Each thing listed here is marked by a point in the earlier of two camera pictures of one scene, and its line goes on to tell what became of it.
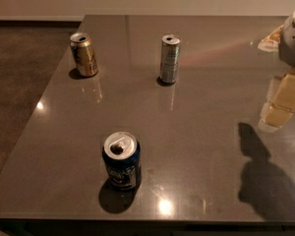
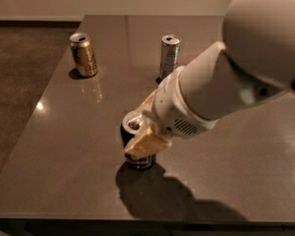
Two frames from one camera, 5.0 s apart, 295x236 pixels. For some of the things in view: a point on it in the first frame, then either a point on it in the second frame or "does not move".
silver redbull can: [170, 44] does not move
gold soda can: [84, 54] does not move
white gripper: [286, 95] -> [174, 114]
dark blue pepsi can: [122, 159] -> [133, 123]
